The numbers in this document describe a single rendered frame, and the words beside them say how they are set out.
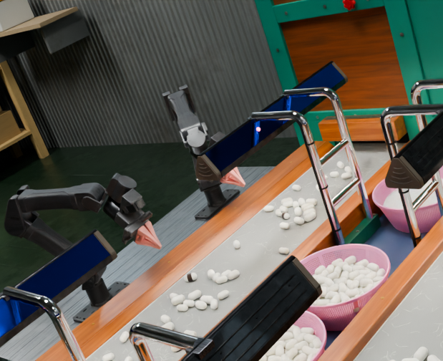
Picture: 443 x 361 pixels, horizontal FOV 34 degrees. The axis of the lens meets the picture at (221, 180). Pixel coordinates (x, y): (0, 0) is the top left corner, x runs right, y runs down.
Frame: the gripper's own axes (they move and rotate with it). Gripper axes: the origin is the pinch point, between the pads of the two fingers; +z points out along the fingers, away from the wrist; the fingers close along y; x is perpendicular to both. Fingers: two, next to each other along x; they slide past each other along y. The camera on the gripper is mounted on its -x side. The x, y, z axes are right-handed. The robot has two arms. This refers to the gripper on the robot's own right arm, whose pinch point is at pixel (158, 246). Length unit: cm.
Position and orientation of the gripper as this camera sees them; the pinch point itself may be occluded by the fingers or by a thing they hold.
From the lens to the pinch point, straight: 203.9
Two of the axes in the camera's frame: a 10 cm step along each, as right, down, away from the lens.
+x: -2.1, 6.5, 7.3
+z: 7.5, 5.9, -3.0
